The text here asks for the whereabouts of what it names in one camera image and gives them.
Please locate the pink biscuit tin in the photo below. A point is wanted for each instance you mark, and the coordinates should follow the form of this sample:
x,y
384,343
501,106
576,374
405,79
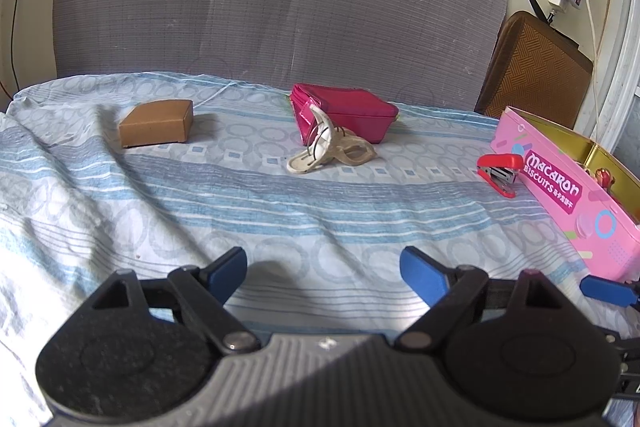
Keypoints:
x,y
550,192

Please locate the red stapler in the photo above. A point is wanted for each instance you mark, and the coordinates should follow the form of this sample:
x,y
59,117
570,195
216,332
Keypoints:
x,y
500,162

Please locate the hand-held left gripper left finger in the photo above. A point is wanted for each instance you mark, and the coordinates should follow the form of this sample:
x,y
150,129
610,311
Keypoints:
x,y
227,274

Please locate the cream plastic clip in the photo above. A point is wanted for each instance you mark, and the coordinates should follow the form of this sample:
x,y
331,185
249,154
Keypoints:
x,y
325,147

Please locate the small brown cardboard box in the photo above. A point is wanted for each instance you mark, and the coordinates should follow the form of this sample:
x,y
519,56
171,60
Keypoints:
x,y
155,124

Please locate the white thread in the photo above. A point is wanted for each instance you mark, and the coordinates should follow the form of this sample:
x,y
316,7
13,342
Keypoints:
x,y
215,94

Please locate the pink zip pouch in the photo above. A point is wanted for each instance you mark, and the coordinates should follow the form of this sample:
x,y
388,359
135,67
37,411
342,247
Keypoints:
x,y
350,107

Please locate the black tape strip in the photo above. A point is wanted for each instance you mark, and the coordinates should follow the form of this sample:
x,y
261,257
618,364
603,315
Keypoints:
x,y
536,7

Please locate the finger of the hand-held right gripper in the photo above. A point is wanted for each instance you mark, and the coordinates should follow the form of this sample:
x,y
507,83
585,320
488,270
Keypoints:
x,y
625,349
607,290

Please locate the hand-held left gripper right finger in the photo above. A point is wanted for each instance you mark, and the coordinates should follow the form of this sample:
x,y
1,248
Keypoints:
x,y
420,277

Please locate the blue patterned bedsheet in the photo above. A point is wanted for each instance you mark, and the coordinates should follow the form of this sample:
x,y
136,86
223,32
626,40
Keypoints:
x,y
150,207

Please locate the brown woven board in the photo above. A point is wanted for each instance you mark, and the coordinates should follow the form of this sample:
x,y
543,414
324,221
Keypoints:
x,y
535,72

